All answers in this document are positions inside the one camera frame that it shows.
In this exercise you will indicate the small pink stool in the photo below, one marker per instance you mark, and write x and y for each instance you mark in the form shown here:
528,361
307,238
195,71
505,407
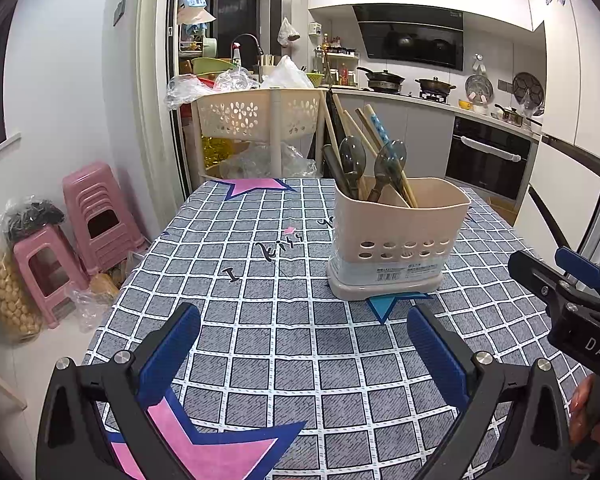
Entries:
45,255

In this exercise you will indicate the tall pink stool stack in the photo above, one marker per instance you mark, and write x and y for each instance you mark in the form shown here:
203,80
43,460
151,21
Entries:
100,195

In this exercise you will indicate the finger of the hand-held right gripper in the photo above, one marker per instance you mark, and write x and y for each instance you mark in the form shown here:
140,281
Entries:
535,272
577,262

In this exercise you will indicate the yellow bowl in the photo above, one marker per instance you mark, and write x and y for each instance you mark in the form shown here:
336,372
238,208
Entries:
465,104

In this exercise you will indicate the brown food bag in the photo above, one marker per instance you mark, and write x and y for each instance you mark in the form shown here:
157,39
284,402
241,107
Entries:
105,287

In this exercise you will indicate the dark cooking pot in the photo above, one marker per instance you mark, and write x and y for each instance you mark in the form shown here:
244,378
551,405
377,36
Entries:
435,87

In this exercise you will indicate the black range hood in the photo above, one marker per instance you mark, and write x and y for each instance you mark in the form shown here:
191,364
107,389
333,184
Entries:
410,35

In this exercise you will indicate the beige plastic utensil holder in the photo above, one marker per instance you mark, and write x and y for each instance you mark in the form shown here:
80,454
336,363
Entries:
395,230

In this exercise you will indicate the black kitchen faucet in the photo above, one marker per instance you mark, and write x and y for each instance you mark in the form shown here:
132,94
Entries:
245,36

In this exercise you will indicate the grey checked star tablecloth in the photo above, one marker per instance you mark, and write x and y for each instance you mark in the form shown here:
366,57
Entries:
280,320

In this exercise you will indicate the black wok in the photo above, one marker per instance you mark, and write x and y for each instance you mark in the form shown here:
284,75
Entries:
382,80

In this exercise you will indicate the bag of black items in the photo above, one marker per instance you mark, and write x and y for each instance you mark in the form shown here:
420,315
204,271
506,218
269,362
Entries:
32,217

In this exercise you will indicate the clear crumpled plastic bag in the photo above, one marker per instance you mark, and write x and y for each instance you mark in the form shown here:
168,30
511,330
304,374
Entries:
185,90

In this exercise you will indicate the wooden chair leg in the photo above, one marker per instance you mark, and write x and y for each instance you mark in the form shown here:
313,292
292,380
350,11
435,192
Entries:
2,382

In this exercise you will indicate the beige perforated basket cart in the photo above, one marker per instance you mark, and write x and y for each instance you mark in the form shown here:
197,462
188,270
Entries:
250,115

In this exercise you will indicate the dark wall switch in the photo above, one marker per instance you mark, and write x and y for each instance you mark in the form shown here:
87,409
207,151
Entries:
119,11

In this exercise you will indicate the white plastic bag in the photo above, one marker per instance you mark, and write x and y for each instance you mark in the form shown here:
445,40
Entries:
287,75

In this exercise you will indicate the black built-in oven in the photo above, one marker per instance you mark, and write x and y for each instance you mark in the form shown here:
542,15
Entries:
487,160

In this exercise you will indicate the hanging plastic bag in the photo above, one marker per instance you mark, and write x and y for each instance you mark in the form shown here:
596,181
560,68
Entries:
287,32

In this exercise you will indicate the person's right hand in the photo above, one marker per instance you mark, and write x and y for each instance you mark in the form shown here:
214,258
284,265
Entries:
582,405

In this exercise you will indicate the clear plastic wrap pile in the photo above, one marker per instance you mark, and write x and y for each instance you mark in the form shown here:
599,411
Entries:
270,162

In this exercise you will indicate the small steel saucepan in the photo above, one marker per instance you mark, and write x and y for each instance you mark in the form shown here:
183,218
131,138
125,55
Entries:
512,117

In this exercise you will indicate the bag of yellow balls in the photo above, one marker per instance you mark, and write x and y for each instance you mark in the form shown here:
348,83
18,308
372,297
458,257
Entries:
10,295

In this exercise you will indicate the cardboard box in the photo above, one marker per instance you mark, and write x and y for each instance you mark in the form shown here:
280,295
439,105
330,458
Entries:
500,209

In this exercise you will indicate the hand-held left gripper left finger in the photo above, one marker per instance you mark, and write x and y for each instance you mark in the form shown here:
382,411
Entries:
172,355

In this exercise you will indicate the wooden chopstick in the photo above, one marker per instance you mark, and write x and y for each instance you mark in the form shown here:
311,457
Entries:
352,125
341,112
367,127

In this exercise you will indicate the round metal steamer lid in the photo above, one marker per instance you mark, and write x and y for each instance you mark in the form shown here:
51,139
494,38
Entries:
477,87

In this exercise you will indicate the round dark divided pan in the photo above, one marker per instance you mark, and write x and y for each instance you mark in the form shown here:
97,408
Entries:
527,90

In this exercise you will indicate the spice rack with bottles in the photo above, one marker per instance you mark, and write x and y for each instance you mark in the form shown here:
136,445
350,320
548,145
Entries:
337,67

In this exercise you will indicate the green plastic basin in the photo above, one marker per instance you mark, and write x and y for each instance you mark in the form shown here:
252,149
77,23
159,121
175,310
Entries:
212,66

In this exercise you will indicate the blue patterned chopstick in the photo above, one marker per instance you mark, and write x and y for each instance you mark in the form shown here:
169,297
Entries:
380,127

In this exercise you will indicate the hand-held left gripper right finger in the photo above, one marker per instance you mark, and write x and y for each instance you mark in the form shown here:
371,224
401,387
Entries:
437,355

